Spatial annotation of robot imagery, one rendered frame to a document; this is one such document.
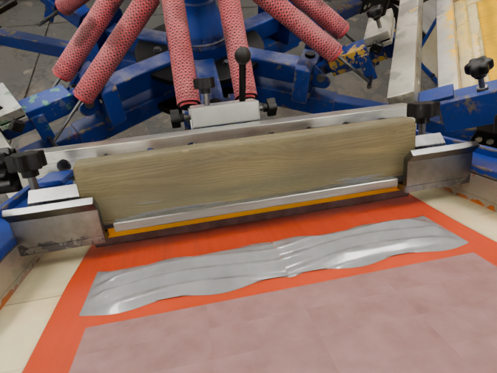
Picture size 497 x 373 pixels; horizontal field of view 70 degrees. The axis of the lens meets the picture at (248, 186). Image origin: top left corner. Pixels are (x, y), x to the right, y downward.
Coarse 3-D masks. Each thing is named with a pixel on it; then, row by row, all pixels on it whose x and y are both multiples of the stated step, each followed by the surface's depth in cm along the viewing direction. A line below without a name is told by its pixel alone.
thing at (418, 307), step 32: (288, 224) 42; (320, 224) 41; (352, 224) 40; (448, 224) 38; (416, 256) 33; (448, 256) 32; (480, 256) 32; (320, 288) 30; (352, 288) 29; (384, 288) 29; (416, 288) 28; (448, 288) 28; (480, 288) 28; (320, 320) 26; (352, 320) 26; (384, 320) 25; (416, 320) 25; (448, 320) 25; (480, 320) 24; (352, 352) 23; (384, 352) 23; (416, 352) 22; (448, 352) 22; (480, 352) 22
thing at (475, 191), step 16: (480, 176) 41; (464, 192) 44; (480, 192) 41; (496, 192) 39; (496, 208) 39; (16, 256) 35; (32, 256) 38; (0, 272) 32; (16, 272) 35; (0, 288) 32; (16, 288) 34; (0, 304) 31
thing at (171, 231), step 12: (396, 192) 44; (408, 192) 45; (312, 204) 43; (324, 204) 43; (336, 204) 43; (348, 204) 44; (240, 216) 42; (252, 216) 42; (264, 216) 42; (276, 216) 42; (168, 228) 40; (180, 228) 41; (192, 228) 41; (204, 228) 41; (108, 240) 40; (120, 240) 40; (132, 240) 40
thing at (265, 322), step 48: (144, 240) 42; (192, 240) 41; (240, 240) 39; (240, 288) 31; (288, 288) 30; (48, 336) 27; (96, 336) 27; (144, 336) 26; (192, 336) 26; (240, 336) 25; (288, 336) 25
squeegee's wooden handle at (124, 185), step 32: (320, 128) 41; (352, 128) 40; (384, 128) 41; (96, 160) 37; (128, 160) 37; (160, 160) 37; (192, 160) 38; (224, 160) 38; (256, 160) 39; (288, 160) 40; (320, 160) 40; (352, 160) 41; (384, 160) 42; (96, 192) 37; (128, 192) 38; (160, 192) 38; (192, 192) 39; (224, 192) 39; (256, 192) 40
